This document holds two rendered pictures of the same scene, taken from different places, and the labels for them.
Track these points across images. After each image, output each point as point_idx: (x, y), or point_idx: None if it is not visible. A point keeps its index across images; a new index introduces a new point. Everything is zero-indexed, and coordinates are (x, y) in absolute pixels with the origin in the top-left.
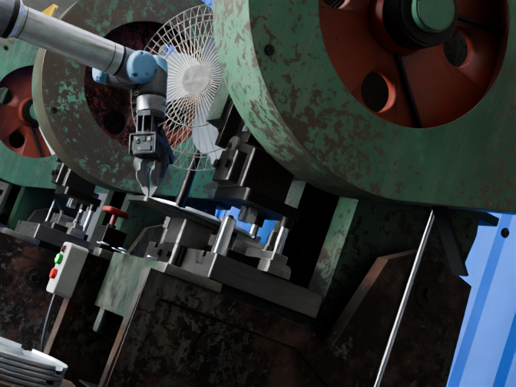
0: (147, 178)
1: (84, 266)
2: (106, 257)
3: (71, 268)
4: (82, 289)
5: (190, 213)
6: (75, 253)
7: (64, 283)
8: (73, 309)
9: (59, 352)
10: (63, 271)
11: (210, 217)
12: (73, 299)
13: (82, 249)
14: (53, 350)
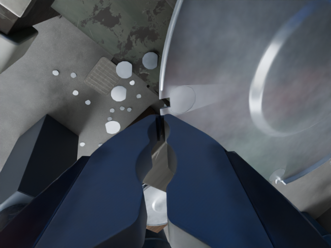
0: (141, 169)
1: (19, 28)
2: (35, 2)
3: (19, 53)
4: (36, 15)
5: (288, 158)
6: (9, 62)
7: (25, 49)
8: (41, 15)
9: (52, 11)
10: (16, 60)
11: (320, 159)
12: (35, 21)
13: (8, 55)
14: (49, 16)
